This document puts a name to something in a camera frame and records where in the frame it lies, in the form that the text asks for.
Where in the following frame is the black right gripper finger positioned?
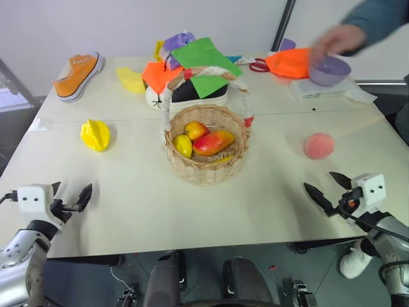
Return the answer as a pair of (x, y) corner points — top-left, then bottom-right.
(328, 171), (353, 190)
(303, 182), (337, 219)

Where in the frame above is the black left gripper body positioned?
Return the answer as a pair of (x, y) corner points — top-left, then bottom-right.
(49, 198), (81, 226)

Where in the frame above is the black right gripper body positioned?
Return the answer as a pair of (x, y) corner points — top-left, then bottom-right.
(333, 187), (364, 222)

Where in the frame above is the purple bowl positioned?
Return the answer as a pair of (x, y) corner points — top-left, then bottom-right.
(307, 53), (353, 88)

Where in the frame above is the yellow star fruit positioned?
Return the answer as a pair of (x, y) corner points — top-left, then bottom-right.
(79, 118), (113, 153)

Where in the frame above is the person's bare hand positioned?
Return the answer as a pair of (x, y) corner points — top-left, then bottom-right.
(311, 23), (367, 62)

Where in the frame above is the pink peach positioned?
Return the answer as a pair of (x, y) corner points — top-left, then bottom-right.
(303, 132), (336, 160)

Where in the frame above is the white padded object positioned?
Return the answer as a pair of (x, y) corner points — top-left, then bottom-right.
(339, 239), (374, 279)

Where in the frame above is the white flat box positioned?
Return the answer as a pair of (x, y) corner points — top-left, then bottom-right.
(289, 77), (378, 104)

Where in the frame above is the yellow lemon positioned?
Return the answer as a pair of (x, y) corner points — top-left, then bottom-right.
(172, 134), (194, 159)

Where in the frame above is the dark rounded shape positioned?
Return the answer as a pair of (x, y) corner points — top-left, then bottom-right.
(143, 250), (187, 307)
(221, 255), (282, 307)

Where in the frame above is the orange canvas sneaker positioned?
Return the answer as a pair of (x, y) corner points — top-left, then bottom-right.
(52, 51), (106, 104)

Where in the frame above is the red yellow mango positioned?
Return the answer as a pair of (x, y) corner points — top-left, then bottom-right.
(192, 130), (236, 158)

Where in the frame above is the yellow crumpled paper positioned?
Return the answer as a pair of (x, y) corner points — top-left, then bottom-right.
(115, 66), (147, 95)

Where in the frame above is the red yellow apple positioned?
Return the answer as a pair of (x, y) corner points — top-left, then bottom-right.
(185, 121), (211, 142)

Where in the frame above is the large orange paper sheet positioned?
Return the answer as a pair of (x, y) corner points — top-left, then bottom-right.
(265, 47), (316, 79)

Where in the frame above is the black and white shoe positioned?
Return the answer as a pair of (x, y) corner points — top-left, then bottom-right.
(144, 78), (231, 113)

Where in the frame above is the small purple paper piece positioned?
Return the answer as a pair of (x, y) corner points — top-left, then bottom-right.
(279, 38), (297, 52)

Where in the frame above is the yellow packet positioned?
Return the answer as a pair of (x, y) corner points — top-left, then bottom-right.
(153, 40), (166, 62)

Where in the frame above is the grey metal pole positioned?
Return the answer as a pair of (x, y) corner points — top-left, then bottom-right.
(270, 0), (297, 52)

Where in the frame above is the green paper sheet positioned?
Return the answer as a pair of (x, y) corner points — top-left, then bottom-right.
(169, 36), (243, 100)

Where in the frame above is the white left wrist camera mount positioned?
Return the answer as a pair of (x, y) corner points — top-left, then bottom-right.
(17, 184), (62, 232)

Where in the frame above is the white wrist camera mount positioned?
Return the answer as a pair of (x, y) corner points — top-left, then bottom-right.
(350, 173), (386, 216)
(17, 184), (62, 232)

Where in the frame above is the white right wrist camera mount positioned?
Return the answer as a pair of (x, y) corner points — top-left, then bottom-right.
(350, 173), (386, 216)

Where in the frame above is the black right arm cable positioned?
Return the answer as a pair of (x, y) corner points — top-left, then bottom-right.
(346, 209), (409, 244)

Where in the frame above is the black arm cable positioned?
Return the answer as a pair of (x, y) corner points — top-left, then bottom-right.
(0, 191), (19, 205)
(346, 209), (409, 244)

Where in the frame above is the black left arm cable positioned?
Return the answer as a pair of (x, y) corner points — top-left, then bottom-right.
(0, 191), (19, 205)

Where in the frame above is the wicker basket with handle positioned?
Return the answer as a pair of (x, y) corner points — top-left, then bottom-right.
(158, 65), (256, 188)

